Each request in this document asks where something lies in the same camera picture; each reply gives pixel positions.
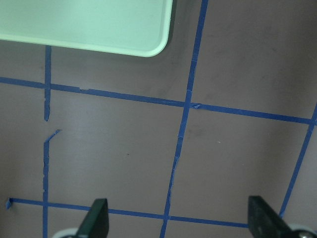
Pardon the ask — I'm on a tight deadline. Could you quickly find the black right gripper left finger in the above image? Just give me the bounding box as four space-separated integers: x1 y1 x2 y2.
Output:
76 198 109 238

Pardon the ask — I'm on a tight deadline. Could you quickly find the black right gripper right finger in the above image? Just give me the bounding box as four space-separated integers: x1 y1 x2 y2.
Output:
248 196 292 238

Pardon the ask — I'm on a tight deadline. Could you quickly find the mint green tray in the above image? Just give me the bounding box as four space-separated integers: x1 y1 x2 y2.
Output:
0 0 173 57

